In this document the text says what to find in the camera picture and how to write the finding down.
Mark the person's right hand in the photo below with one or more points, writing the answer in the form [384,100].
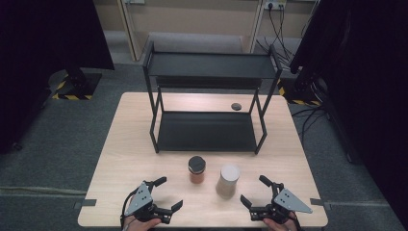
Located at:
[277,226]

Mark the black curtain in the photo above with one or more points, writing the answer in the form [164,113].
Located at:
[48,48]
[369,80]

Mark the grey tape strip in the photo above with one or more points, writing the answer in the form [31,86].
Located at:
[86,203]
[319,202]

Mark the white wall power outlet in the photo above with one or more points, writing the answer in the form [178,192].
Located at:
[275,4]

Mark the white-lidded jar of beige powder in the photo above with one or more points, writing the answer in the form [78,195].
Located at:
[227,181]

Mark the black-lidded jar of orange spice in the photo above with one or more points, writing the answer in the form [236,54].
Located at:
[196,170]

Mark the stand base with hazard tape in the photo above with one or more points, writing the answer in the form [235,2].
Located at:
[301,93]
[78,85]

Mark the person's left hand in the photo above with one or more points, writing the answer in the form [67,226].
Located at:
[141,225]

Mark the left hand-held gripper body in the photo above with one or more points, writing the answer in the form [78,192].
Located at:
[141,200]

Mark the dark round table grommet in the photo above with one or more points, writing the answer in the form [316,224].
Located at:
[236,106]

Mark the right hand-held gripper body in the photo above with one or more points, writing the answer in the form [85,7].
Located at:
[285,202]

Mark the black metal two-tier shelf rack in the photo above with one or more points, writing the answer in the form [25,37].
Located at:
[205,131]

